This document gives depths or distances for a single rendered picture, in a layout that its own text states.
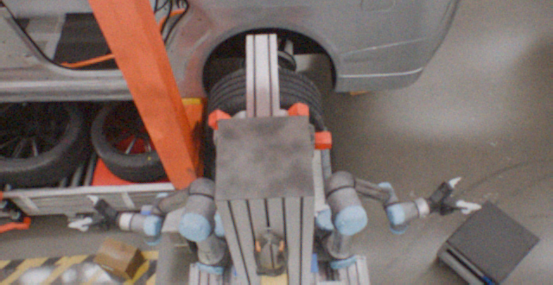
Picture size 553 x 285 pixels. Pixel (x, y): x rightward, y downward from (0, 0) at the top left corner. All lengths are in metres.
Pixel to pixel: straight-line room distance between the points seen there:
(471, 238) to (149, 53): 2.10
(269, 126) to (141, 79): 0.96
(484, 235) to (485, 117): 1.19
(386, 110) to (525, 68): 1.20
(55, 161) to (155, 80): 1.42
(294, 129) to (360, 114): 2.60
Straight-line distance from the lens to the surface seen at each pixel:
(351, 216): 1.81
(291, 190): 1.21
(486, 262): 3.12
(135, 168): 3.19
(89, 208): 3.51
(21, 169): 3.44
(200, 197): 1.86
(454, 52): 4.46
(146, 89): 2.20
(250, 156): 1.26
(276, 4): 2.49
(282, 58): 2.91
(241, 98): 2.48
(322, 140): 2.65
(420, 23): 2.71
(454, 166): 3.76
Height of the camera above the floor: 3.10
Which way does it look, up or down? 55 degrees down
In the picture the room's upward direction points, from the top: 4 degrees counter-clockwise
